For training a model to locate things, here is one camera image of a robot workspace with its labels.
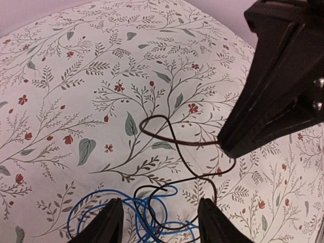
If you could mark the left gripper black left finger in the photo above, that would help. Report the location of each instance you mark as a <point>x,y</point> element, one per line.
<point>106,227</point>

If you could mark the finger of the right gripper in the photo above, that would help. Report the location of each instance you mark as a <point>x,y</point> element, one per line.
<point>283,92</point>

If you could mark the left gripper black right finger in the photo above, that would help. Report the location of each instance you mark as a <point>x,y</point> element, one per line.
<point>215,227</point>

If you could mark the floral patterned table mat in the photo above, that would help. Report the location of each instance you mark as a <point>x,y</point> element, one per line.
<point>76,84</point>

